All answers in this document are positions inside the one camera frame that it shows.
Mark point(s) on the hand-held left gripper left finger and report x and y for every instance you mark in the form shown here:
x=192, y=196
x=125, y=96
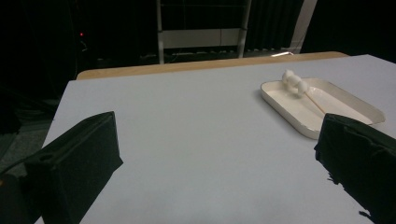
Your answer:
x=74, y=168

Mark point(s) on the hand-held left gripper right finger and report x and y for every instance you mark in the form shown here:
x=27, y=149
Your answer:
x=361, y=161

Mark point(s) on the wooden skewer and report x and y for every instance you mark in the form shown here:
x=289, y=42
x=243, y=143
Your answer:
x=315, y=103

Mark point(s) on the white rectangular tray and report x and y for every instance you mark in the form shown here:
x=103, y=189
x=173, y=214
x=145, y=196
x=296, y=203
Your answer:
x=289, y=105

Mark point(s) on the pale blue board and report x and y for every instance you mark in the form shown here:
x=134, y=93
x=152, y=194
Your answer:
x=202, y=140

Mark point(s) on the dark equipment with red light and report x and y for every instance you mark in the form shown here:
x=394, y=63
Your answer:
x=81, y=34

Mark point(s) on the grey metal stand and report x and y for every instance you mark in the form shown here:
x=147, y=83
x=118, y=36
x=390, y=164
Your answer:
x=199, y=38

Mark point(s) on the white slanted post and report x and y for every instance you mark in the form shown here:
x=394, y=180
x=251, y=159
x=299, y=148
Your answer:
x=303, y=25

